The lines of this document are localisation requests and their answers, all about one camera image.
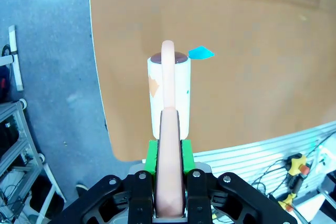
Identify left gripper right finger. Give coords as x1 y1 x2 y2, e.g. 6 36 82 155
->
180 139 298 224

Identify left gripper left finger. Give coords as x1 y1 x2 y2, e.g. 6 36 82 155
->
51 140 160 224

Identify pink handled lint roller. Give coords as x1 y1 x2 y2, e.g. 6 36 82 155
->
146 39 192 219

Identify black shoe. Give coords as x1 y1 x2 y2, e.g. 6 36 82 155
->
76 183 89 198

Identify yellow and orange connectors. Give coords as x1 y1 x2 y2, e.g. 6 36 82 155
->
287 154 308 177

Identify blue paper scrap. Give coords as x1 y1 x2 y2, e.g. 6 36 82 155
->
187 46 215 60

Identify white pole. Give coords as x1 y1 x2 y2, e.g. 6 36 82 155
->
7 25 25 92

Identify silver aluminium frame rail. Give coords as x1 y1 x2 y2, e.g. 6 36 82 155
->
193 121 336 190

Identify black cable bundle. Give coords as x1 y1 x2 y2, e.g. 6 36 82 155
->
250 132 336 224

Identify aluminium frame cart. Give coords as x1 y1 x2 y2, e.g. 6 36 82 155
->
0 99 67 224

